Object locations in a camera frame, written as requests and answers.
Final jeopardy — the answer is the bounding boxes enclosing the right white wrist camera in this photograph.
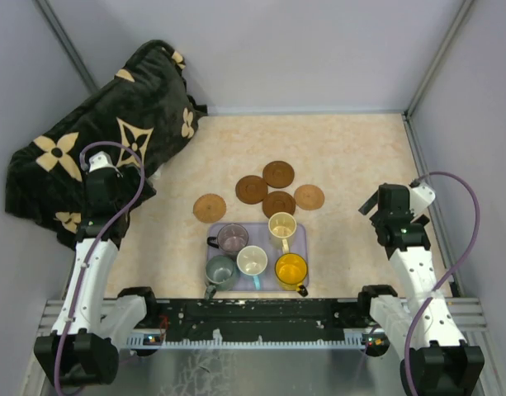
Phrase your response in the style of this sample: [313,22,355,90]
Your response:
[409,180,436,216]

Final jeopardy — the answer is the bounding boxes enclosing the dark wooden coaster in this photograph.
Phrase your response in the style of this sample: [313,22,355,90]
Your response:
[235,175,268,205]
[262,161,295,188]
[262,191,296,219]

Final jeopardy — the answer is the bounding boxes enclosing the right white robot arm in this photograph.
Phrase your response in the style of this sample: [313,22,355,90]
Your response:
[357,181,485,395]

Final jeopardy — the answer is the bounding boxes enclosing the grey green mug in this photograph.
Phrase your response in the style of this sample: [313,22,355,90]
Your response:
[204,255,239,299]

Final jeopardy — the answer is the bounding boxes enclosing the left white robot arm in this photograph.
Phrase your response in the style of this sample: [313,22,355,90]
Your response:
[34,153,160,394]

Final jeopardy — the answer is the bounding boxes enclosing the dark wooden coaster top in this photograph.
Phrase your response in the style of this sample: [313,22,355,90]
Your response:
[262,161,295,188]

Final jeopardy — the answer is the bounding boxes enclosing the cream yellow mug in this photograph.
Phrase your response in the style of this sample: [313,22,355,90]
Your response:
[267,212,298,254]

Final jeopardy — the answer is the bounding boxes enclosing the black floral plush blanket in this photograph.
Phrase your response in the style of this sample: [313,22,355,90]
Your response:
[4,40,207,248]

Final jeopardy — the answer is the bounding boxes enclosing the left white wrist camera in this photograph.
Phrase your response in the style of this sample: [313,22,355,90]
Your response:
[79,151,119,173]

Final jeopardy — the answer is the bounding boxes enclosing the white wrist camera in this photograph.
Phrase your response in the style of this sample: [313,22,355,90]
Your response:
[409,180,436,216]
[79,151,119,173]

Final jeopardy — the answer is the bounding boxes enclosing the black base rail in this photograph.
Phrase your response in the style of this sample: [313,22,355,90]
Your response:
[135,298,371,342]

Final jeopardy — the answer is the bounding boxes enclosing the woven rattan coaster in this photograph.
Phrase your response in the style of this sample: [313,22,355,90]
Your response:
[193,193,226,224]
[294,184,325,210]

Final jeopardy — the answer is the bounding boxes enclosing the white mug blue handle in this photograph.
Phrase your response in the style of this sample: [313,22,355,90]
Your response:
[236,245,268,290]

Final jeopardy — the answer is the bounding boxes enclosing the yellow glass mug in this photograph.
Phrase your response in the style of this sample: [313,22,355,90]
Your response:
[275,252,309,297]

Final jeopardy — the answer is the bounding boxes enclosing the purple glass mug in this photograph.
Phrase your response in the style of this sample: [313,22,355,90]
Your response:
[206,224,248,255]

